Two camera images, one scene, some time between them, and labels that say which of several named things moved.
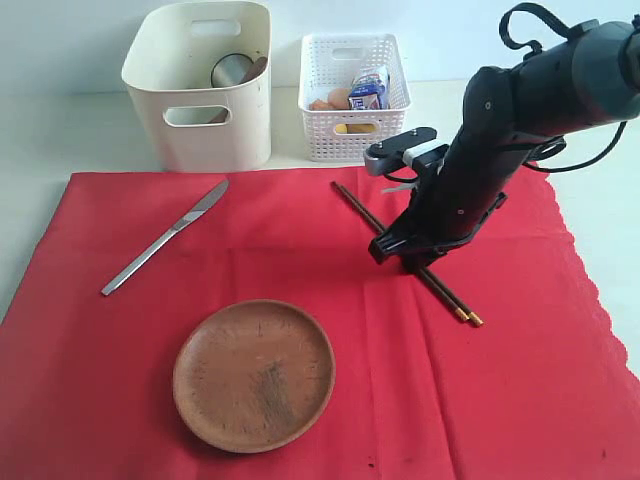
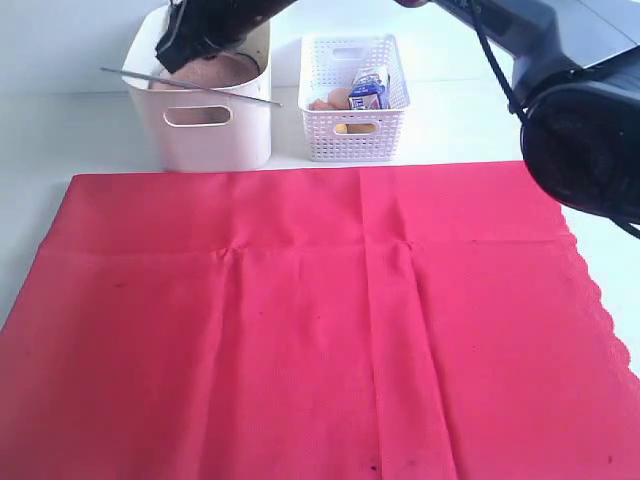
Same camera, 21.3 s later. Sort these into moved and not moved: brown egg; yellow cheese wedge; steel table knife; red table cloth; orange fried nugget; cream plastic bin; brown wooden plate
Moved: brown wooden plate; steel table knife
Not moved: cream plastic bin; yellow cheese wedge; red table cloth; brown egg; orange fried nugget
